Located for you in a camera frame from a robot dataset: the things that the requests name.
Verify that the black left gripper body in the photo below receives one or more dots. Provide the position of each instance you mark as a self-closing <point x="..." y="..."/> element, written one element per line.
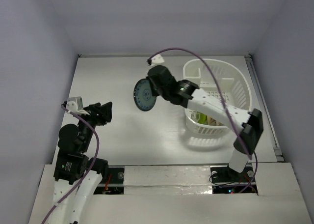
<point x="96" y="118"/>

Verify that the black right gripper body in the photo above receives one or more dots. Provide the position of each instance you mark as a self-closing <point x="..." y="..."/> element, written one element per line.
<point x="154" y="84"/>

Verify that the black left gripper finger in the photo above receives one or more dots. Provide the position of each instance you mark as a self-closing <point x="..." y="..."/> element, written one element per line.
<point x="107" y="107"/>
<point x="106" y="116"/>

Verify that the teal patterned plate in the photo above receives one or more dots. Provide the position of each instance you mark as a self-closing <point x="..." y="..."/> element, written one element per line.
<point x="144" y="95"/>

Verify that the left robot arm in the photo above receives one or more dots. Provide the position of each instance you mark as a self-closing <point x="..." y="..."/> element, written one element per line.
<point x="78" y="170"/>

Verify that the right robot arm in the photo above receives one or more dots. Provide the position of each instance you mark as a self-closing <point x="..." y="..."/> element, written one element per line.
<point x="247" y="125"/>

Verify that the white plastic dish rack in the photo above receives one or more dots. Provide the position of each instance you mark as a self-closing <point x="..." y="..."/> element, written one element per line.
<point x="234" y="87"/>

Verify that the lime green plate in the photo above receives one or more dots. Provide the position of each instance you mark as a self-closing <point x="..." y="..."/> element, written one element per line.
<point x="203" y="119"/>

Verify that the beige plate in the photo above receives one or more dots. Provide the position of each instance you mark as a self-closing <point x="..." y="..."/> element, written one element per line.
<point x="212" y="122"/>

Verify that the silver foil covered bar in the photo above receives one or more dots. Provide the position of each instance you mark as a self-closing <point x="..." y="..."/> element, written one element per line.
<point x="167" y="180"/>

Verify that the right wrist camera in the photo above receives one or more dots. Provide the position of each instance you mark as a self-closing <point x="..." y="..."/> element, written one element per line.
<point x="155" y="60"/>

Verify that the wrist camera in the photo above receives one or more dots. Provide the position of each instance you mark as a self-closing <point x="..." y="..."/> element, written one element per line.
<point x="155" y="60"/>
<point x="74" y="104"/>

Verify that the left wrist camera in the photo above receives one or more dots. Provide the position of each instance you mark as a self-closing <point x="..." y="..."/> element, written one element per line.
<point x="74" y="104"/>

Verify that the aluminium rail right edge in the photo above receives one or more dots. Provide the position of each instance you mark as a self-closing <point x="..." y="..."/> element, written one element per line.
<point x="269" y="135"/>

